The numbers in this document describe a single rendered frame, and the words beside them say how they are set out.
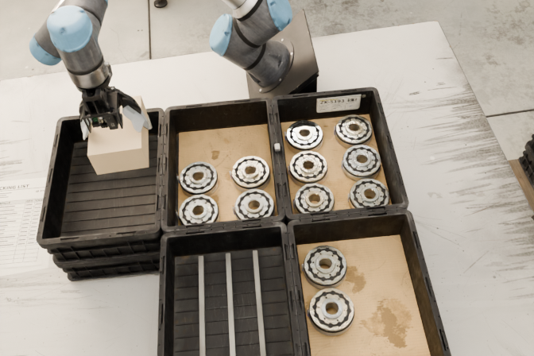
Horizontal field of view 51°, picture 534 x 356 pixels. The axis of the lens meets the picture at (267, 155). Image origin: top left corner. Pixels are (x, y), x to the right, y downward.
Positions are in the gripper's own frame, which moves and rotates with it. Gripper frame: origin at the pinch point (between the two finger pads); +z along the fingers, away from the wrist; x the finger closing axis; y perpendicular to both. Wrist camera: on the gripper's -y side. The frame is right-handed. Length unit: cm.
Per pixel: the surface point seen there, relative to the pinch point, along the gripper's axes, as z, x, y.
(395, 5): 111, 126, -158
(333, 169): 27, 52, 2
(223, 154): 26.9, 22.7, -8.4
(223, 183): 26.8, 21.8, 1.5
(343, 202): 27, 53, 13
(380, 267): 27, 57, 32
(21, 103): 40, -45, -52
